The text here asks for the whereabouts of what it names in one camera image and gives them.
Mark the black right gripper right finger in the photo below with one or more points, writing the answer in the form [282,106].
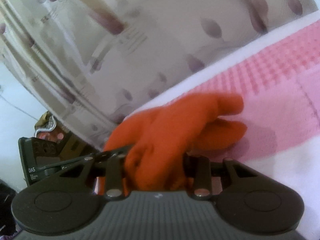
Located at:
[243,197]

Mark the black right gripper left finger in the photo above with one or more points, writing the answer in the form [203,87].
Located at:
[71,198]

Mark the red knitted sweater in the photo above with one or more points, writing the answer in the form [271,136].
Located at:
[159,137]

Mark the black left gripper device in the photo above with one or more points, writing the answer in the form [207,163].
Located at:
[41,158]

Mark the cluttered items pile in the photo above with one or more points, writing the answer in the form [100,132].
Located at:
[46,128]

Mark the pink checkered bed sheet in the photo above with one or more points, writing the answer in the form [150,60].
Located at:
[278,77]

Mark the beige leaf-patterned mattress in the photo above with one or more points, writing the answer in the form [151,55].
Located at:
[93,62]

